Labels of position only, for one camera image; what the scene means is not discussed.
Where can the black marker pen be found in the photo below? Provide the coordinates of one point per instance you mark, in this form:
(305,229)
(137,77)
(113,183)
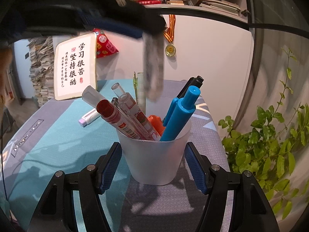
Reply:
(196,81)

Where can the stack of beige books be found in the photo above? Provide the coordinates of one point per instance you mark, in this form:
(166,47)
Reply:
(177,1)

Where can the stack of loose papers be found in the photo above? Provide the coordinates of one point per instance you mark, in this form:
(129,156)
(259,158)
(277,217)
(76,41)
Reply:
(217,6)

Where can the orange pen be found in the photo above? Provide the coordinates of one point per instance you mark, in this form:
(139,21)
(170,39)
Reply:
(157,123)

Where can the white cabinet door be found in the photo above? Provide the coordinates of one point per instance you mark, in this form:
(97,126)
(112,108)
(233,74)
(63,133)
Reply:
(212,53)

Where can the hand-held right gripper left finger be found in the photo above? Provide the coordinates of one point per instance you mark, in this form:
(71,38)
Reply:
(111,169)

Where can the printed blue grey tablecloth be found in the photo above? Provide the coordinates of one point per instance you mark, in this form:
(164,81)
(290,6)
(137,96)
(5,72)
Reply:
(60,145)

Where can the red hanging ornament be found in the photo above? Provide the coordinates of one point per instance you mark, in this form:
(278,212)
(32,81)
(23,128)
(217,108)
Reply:
(105,46)

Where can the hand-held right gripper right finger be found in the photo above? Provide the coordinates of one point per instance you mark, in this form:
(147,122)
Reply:
(196,171)

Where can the dark glass cabinet door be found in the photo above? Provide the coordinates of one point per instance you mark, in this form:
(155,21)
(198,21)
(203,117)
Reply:
(277,2)

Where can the green potted plant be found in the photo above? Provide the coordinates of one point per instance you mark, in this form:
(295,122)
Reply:
(253,154)

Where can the blue pen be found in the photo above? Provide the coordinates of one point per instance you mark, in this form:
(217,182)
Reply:
(183,111)

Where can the tall pile of books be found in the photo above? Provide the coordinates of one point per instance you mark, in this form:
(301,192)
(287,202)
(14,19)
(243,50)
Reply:
(41,77)

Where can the white correction tape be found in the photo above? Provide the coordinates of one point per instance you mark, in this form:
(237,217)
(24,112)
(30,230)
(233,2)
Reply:
(88,118)

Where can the clear pen with red print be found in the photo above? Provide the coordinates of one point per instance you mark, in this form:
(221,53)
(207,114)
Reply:
(131,106)

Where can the grey pen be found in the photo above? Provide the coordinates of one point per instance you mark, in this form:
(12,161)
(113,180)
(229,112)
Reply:
(153,72)

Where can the stack of red books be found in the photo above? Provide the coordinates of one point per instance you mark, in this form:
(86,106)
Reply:
(151,1)

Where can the framed calligraphy board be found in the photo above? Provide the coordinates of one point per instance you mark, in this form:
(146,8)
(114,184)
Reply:
(72,65)

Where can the frosted white cap pen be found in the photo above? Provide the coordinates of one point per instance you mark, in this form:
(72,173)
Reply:
(90,95)

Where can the translucent plastic cup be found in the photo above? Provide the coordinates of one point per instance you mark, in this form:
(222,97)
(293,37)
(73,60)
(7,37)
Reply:
(154,159)

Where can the pale green pen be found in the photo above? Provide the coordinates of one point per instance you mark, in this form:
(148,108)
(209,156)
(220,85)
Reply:
(141,89)

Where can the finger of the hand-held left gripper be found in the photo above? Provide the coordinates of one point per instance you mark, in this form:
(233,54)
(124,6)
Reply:
(144,17)
(115,27)

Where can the red cap clear pen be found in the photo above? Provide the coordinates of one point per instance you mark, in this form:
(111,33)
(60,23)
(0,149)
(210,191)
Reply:
(111,112)

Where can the black wall switch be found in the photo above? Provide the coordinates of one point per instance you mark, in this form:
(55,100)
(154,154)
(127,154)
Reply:
(26,55)

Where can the gold medal with striped ribbon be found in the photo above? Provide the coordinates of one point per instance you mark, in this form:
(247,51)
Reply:
(170,50)

